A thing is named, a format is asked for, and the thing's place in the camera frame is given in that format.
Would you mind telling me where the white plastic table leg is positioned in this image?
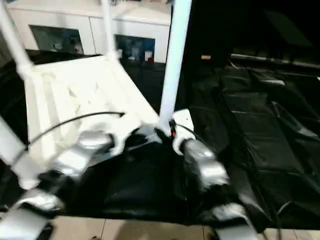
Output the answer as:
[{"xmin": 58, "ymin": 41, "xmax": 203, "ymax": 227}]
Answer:
[
  {"xmin": 0, "ymin": 0, "xmax": 35, "ymax": 80},
  {"xmin": 0, "ymin": 116, "xmax": 42, "ymax": 190},
  {"xmin": 100, "ymin": 0, "xmax": 121, "ymax": 62},
  {"xmin": 158, "ymin": 0, "xmax": 193, "ymax": 132}
]

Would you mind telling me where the white plastic table top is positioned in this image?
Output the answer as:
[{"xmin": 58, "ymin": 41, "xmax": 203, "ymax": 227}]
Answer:
[{"xmin": 17, "ymin": 53, "xmax": 165, "ymax": 176}]

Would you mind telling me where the black work mat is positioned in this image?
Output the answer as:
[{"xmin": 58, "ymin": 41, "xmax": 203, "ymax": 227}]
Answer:
[{"xmin": 0, "ymin": 48, "xmax": 320, "ymax": 230}]

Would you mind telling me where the white glass door cabinet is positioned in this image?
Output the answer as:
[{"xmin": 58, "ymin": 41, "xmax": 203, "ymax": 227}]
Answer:
[{"xmin": 7, "ymin": 0, "xmax": 173, "ymax": 63}]

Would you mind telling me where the grey curtain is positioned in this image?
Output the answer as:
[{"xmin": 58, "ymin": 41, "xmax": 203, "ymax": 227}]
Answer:
[{"xmin": 0, "ymin": 32, "xmax": 16, "ymax": 66}]

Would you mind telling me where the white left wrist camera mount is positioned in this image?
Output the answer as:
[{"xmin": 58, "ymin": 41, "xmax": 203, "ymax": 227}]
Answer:
[{"xmin": 108, "ymin": 123, "xmax": 151, "ymax": 156}]

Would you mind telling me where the black left wrist camera cable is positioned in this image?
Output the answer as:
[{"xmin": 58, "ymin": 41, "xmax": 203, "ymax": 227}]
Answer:
[{"xmin": 23, "ymin": 111, "xmax": 126, "ymax": 152}]

